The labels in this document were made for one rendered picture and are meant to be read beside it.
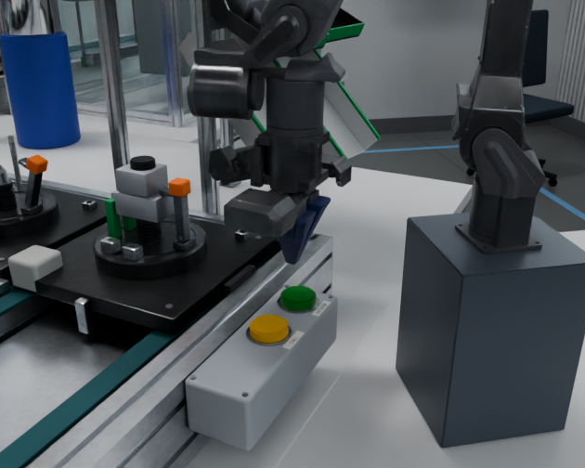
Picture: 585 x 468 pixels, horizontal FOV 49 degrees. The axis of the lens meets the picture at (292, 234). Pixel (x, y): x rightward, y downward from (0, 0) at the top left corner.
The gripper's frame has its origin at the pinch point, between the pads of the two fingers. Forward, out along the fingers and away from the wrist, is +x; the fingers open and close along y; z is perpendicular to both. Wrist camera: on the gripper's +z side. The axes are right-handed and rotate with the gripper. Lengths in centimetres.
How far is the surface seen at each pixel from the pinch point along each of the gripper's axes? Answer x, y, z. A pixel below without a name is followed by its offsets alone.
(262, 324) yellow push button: 7.3, 7.2, -0.2
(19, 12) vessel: -13, -56, 98
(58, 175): 19, -42, 78
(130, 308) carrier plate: 8.0, 10.2, 14.5
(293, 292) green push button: 7.3, -0.2, -0.2
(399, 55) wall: 44, -412, 114
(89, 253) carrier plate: 7.9, 1.7, 27.8
